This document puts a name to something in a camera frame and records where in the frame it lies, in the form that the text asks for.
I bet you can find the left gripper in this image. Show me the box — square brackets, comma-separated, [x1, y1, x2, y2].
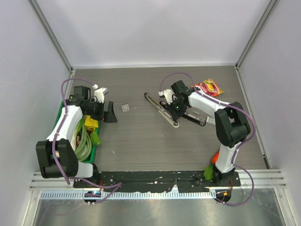
[85, 98, 117, 123]

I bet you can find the red white staple box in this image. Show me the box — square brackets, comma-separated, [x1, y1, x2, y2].
[121, 104, 129, 112]

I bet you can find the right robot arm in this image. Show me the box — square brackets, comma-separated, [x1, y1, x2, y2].
[159, 80, 251, 186]

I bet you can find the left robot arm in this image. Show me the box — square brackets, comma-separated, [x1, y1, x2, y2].
[36, 85, 117, 188]

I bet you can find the yellow white toy cabbage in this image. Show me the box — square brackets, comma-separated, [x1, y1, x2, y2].
[84, 115, 99, 132]

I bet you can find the green toy leaf sprig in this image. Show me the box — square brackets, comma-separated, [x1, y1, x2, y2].
[90, 131, 101, 146]

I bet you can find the orange candy bag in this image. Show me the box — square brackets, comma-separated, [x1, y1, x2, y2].
[195, 78, 224, 97]

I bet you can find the green plastic tray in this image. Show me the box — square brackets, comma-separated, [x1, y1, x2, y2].
[54, 99, 103, 164]

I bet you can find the orange toy carrot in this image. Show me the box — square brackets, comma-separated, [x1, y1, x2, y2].
[211, 151, 219, 164]

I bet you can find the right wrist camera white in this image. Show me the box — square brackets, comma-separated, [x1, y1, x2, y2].
[158, 89, 174, 105]

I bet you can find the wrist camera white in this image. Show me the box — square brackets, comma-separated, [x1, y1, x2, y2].
[158, 89, 174, 105]
[92, 84, 109, 104]

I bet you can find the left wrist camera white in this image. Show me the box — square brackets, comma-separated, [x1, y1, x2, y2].
[92, 84, 109, 104]

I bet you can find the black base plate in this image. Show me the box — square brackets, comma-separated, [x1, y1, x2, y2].
[88, 170, 241, 193]

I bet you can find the white slotted cable duct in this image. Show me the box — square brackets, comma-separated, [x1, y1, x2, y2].
[40, 190, 216, 200]

